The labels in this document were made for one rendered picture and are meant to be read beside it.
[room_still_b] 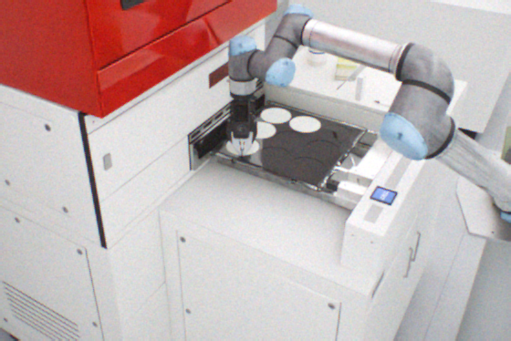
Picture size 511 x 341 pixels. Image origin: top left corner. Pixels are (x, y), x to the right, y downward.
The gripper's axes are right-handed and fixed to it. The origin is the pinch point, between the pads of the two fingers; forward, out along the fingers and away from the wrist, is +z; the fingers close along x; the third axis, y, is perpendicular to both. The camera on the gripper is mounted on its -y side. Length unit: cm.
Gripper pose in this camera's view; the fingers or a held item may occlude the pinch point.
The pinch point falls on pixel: (242, 153)
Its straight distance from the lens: 164.1
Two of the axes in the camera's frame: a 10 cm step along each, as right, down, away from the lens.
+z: 0.0, 8.6, 5.2
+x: -10.0, -0.1, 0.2
